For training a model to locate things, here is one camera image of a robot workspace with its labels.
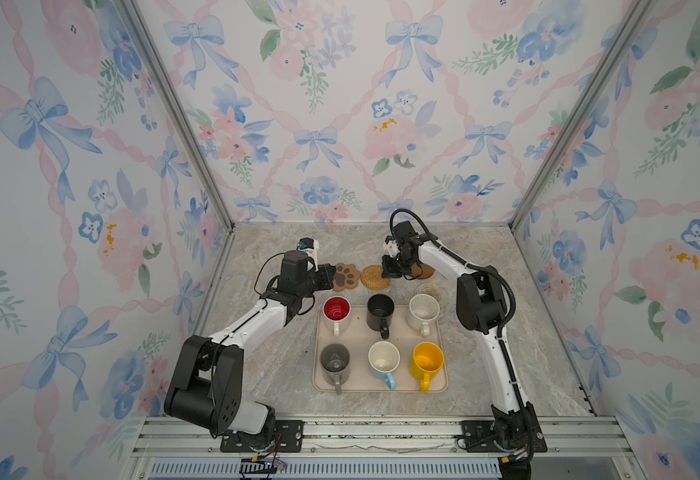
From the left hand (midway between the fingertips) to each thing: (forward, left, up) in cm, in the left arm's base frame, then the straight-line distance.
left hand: (337, 265), depth 87 cm
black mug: (-8, -13, -13) cm, 20 cm away
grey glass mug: (-24, 0, -14) cm, 28 cm away
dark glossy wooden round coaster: (+12, 0, -16) cm, 20 cm away
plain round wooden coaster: (-6, -24, +6) cm, 26 cm away
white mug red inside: (-8, 0, -15) cm, 17 cm away
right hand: (+9, -15, -16) cm, 24 cm away
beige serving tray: (-22, -7, -16) cm, 28 cm away
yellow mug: (-22, -26, -16) cm, 37 cm away
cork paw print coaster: (+7, -2, -16) cm, 17 cm away
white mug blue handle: (-22, -14, -15) cm, 30 cm away
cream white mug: (-7, -27, -14) cm, 31 cm away
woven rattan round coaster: (+7, -11, -16) cm, 20 cm away
